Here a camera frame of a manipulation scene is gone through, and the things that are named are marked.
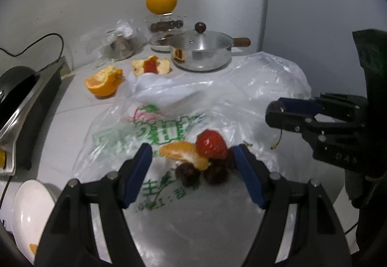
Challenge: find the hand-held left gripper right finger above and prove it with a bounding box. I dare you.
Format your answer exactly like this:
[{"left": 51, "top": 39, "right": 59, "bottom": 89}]
[{"left": 233, "top": 144, "right": 353, "bottom": 267}]

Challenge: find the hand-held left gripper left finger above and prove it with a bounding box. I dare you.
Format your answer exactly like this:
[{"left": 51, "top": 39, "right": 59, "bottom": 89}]
[{"left": 35, "top": 143, "right": 153, "bottom": 267}]

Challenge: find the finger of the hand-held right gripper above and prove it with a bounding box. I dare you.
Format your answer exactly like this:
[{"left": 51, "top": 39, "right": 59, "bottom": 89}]
[
  {"left": 276, "top": 93, "right": 368, "bottom": 118},
  {"left": 265, "top": 111, "right": 367, "bottom": 135}
]

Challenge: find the clear printed plastic bag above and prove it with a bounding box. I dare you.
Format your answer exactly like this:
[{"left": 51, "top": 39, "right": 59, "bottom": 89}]
[{"left": 73, "top": 51, "right": 357, "bottom": 255}]

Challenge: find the white plate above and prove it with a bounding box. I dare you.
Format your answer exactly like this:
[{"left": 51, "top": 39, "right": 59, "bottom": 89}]
[{"left": 11, "top": 179, "right": 61, "bottom": 264}]

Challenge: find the halved orange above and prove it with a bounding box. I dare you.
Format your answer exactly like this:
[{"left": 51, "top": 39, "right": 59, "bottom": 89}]
[{"left": 85, "top": 65, "right": 124, "bottom": 99}]

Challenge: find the orange peel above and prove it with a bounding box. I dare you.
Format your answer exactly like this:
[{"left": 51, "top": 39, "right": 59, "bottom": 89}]
[{"left": 131, "top": 55, "right": 173, "bottom": 77}]

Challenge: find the small steel cup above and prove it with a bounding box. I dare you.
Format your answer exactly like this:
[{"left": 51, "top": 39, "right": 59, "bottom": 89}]
[{"left": 109, "top": 35, "right": 135, "bottom": 61}]

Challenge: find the steel induction cooker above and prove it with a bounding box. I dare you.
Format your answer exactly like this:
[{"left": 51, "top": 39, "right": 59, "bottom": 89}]
[{"left": 0, "top": 57, "right": 65, "bottom": 175}]

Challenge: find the tiered glass container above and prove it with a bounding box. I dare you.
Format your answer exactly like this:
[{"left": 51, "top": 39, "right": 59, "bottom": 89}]
[{"left": 144, "top": 12, "right": 185, "bottom": 52}]

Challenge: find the whole orange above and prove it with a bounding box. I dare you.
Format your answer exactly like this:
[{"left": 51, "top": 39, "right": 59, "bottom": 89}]
[{"left": 146, "top": 0, "right": 178, "bottom": 15}]

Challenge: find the steel pot with wooden handle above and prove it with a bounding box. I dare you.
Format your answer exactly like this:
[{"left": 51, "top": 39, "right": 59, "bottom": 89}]
[{"left": 169, "top": 38, "right": 251, "bottom": 72}]

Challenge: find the black power cable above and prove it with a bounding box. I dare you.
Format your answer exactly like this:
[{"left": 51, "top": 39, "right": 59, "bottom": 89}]
[{"left": 0, "top": 32, "right": 65, "bottom": 62}]

